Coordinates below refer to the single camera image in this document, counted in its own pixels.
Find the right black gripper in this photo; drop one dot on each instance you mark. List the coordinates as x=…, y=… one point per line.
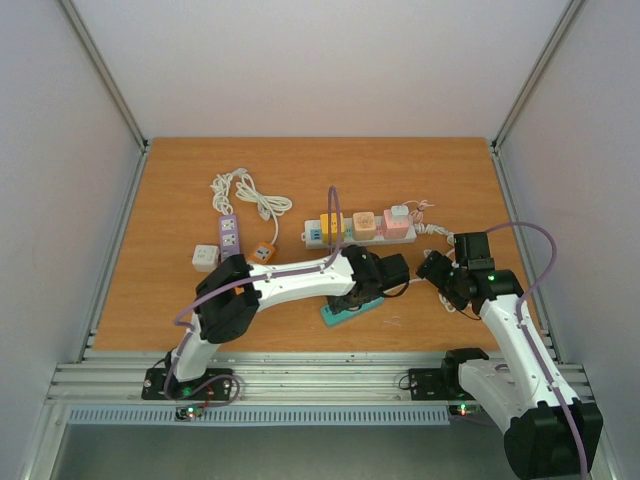
x=435, y=268

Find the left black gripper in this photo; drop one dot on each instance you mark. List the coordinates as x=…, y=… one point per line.
x=338, y=304

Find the beige cube socket adapter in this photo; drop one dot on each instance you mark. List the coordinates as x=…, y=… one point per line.
x=363, y=226

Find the pink cube socket adapter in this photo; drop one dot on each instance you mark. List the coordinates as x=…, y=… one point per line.
x=394, y=227

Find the yellow cube socket adapter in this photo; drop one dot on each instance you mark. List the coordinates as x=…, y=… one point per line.
x=332, y=228

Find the white usb charger with cable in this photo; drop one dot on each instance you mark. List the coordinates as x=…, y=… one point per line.
x=412, y=208

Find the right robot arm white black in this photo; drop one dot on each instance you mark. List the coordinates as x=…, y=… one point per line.
x=547, y=430

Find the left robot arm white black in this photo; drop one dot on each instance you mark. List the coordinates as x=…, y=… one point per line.
x=228, y=299

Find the teal power strip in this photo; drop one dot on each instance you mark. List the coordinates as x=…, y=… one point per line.
x=334, y=319

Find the long white power strip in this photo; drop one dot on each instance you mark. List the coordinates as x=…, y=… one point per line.
x=312, y=235

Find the orange power strip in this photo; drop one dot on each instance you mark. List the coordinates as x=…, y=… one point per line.
x=261, y=254

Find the right small circuit board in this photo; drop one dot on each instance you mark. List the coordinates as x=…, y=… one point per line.
x=464, y=409

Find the small circuit board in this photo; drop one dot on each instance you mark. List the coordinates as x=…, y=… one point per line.
x=189, y=413
x=464, y=409

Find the purple power strip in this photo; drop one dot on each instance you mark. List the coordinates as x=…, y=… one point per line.
x=228, y=236

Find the white cube adapter left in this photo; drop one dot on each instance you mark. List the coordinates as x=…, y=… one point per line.
x=205, y=258

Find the left small circuit board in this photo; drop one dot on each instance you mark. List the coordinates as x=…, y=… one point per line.
x=189, y=413

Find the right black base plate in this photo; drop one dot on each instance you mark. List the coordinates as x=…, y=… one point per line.
x=430, y=384

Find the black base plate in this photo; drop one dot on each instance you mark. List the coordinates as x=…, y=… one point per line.
x=214, y=384
x=430, y=384

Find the grey slotted cable duct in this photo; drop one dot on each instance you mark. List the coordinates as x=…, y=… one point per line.
x=264, y=416

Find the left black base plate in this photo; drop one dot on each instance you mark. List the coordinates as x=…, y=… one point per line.
x=214, y=384

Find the aluminium rail frame front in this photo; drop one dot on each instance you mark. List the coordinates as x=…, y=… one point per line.
x=268, y=378

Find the left aluminium corner post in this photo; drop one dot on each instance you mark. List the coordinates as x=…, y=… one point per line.
x=91, y=49

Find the aluminium corner post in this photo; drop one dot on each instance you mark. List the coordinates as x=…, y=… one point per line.
x=91, y=49
x=555, y=40

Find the right aluminium corner post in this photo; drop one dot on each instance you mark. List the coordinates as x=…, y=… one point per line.
x=555, y=40

